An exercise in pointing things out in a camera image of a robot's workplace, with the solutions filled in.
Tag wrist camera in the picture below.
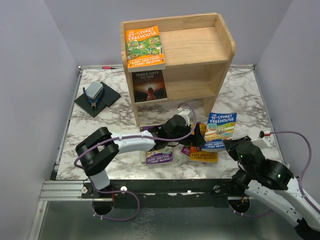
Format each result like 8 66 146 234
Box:
177 106 196 126
251 130 271 149

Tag purple green bottom book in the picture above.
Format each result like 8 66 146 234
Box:
180 146 190 157

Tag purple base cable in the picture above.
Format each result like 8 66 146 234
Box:
89 179 141 222
231 199 275 219

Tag purple 52-Storey Treehouse book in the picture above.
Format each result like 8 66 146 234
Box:
139 124 174 165

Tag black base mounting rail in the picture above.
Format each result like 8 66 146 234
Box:
81 178 245 209

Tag dark Three Days book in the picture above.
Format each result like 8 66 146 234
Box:
132 70 167 103

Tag black plastic tray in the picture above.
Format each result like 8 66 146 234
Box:
74 82 121 118

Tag red marker pen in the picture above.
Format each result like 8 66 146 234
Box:
101 66 117 70

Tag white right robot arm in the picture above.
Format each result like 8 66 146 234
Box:
223 136 320 240

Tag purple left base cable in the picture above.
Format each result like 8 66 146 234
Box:
89 179 141 222

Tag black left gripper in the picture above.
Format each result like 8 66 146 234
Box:
167 123 206 148

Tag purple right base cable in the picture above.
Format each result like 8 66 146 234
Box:
231 199 275 219

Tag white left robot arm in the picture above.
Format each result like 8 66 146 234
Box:
75 114 206 198

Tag blue handled pliers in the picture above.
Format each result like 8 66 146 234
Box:
82 86 105 110

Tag grey tin box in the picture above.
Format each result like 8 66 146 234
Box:
85 81 103 99

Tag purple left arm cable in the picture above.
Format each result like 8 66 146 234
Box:
73 103 198 171

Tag blue 91-Storey Treehouse book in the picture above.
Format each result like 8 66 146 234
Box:
201 112 237 153

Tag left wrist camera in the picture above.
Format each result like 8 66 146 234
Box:
177 106 196 126

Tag orange 39-Storey Treehouse book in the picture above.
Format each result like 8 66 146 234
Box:
124 25 166 73

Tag wooden bookshelf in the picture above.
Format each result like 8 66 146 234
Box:
120 13 236 119

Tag orange 130-Storey Treehouse book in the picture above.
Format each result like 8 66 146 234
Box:
189 122 218 164

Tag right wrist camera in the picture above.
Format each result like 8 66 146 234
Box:
251 130 271 149

